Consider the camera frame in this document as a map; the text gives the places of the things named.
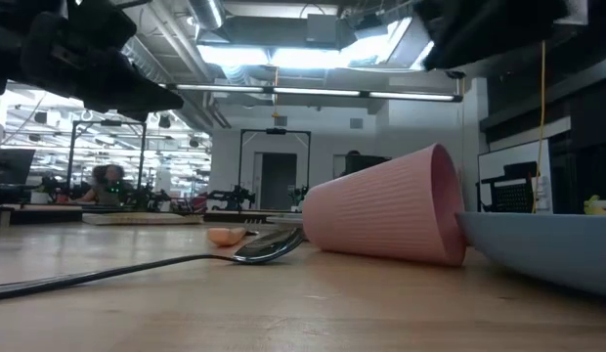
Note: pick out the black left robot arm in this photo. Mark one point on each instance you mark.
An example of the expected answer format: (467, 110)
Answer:
(7, 49)

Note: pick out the person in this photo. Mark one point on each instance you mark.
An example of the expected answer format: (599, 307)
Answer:
(107, 188)

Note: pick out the blue plate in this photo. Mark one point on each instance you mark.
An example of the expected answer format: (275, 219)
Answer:
(547, 249)

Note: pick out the black computer monitor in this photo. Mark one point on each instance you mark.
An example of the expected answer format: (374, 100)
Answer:
(10, 166)

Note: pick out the black mesh chair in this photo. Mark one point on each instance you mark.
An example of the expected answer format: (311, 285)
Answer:
(513, 195)

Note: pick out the black background robot arm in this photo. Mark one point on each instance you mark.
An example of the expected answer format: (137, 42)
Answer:
(232, 197)

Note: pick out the long ceiling light fixture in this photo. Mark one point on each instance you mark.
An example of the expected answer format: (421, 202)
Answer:
(313, 91)

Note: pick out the silver air duct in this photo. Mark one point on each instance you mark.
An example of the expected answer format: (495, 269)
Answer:
(205, 12)

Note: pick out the black aluminium table frame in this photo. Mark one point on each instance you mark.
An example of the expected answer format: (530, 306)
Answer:
(39, 218)

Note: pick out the black rig frame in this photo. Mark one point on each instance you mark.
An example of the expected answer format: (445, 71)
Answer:
(143, 156)
(309, 156)

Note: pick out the black dark monitor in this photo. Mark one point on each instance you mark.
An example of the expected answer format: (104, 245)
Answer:
(366, 163)

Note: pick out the pink ribbed plastic cup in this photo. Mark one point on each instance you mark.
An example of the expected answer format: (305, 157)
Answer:
(381, 210)

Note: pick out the black spoon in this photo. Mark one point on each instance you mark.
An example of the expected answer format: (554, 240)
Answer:
(266, 247)

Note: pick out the yellow green toy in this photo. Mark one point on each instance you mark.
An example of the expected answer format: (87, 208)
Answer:
(595, 207)

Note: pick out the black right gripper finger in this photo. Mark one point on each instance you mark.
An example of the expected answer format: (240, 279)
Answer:
(454, 29)

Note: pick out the dark grey door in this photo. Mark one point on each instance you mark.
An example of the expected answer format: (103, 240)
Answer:
(278, 181)

